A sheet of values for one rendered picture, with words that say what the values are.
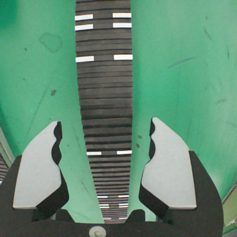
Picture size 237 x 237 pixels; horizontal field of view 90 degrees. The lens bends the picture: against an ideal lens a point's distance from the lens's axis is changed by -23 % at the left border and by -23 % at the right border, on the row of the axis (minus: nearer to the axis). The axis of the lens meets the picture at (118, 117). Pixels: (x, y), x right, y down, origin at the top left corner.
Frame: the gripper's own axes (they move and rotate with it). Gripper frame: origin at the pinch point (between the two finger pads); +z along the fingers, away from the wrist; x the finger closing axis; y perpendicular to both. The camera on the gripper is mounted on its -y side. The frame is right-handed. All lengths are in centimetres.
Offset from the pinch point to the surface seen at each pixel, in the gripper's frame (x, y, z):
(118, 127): 1.2, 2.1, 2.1
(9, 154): -17.0, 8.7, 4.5
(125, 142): 1.9, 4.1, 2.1
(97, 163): -1.4, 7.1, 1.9
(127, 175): 2.3, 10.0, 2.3
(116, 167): 0.8, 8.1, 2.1
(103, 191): -1.2, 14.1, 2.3
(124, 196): 1.9, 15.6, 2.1
